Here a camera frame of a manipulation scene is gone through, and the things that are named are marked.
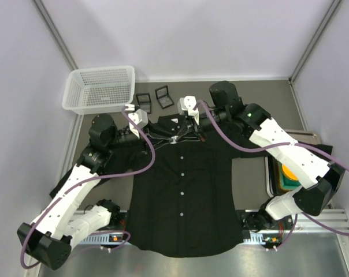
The aluminium rail frame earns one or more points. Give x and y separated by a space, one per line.
317 247

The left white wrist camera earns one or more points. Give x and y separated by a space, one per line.
138 116

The black box blue brooch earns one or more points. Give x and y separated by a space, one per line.
144 102

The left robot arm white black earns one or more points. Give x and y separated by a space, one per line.
50 238

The grey slotted cable duct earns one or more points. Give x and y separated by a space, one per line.
117 238

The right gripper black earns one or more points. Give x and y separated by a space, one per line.
195 126

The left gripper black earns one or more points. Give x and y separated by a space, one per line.
147 134

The white perforated plastic basket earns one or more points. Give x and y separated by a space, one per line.
99 90

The black button shirt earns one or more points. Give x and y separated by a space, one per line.
189 174

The metal tray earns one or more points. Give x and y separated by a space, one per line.
302 136

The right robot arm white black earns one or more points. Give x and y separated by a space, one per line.
251 129

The green black mat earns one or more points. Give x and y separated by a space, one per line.
283 183

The orange bowl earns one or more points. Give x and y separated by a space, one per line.
288 173

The black box gold brooch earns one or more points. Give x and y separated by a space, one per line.
163 97

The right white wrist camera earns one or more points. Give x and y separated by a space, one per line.
187 105

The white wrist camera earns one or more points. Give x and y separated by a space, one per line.
187 105
138 116

